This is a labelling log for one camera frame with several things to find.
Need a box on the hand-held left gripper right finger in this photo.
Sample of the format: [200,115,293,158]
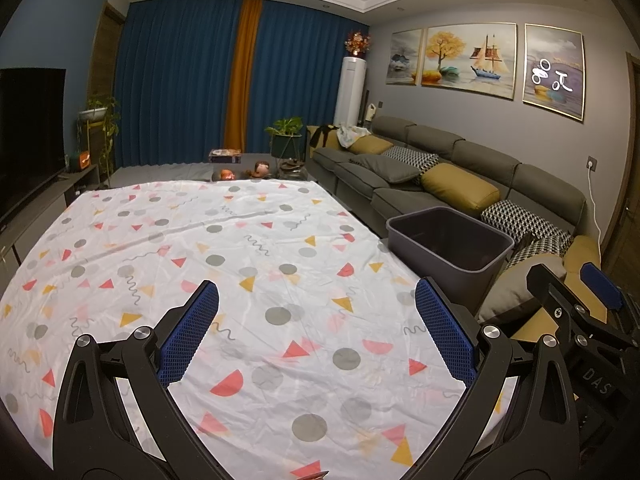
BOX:
[400,277,581,480]

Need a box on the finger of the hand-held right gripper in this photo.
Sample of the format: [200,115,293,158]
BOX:
[527,262,640,356]
[580,261,640,343]

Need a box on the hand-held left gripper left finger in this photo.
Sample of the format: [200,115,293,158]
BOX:
[52,280,232,480]

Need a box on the grey plastic bin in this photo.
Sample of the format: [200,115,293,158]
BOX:
[386,206,516,306]

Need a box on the grey patterned-edge cushion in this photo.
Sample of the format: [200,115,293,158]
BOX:
[475,237,568,323]

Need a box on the yellow seat cushion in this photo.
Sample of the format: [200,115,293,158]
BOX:
[510,235,608,346]

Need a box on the large black white patterned cushion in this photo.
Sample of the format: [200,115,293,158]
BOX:
[481,199,573,251]

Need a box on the brown wooden door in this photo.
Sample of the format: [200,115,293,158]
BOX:
[600,52,640,286]

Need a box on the large yellow cushion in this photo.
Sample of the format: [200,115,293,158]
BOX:
[420,162,501,211]

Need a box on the grey sectional sofa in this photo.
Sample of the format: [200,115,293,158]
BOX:
[305,115,603,311]

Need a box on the grey coffee table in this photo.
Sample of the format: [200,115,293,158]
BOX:
[107,151,321,191]

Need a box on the small black white patterned cushion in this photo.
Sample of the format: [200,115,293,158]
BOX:
[382,146,441,173]

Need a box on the grey television cabinet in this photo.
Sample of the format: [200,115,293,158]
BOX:
[0,164,101,281]

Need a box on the small yellow cushion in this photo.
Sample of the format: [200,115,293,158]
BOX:
[347,136,395,156]

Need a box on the purple gold-framed painting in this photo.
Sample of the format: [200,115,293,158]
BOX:
[522,23,585,122]

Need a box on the white garment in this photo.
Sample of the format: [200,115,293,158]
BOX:
[337,125,373,148]

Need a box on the potted plant in dark planter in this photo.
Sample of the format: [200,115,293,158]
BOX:
[264,117,306,158]

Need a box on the black garment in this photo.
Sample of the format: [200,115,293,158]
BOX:
[310,125,341,148]

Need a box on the trailing plant on stand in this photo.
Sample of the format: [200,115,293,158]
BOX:
[77,96,121,173]

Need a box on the sailboat and tree painting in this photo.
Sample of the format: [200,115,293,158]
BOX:
[420,22,518,101]

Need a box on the blue curtain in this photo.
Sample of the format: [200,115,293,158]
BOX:
[247,2,371,153]
[114,0,243,168]

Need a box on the black television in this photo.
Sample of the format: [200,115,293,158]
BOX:
[0,67,67,226]

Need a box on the white standing air conditioner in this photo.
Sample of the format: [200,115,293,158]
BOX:
[334,57,367,128]

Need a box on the orange curtain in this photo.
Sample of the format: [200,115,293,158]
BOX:
[224,0,263,148]

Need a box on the small grey landscape painting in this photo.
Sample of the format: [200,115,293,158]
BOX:
[386,29,425,86]

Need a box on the orange flower arrangement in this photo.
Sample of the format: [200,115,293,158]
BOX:
[344,30,373,58]

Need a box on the white cable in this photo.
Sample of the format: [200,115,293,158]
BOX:
[587,167,603,241]

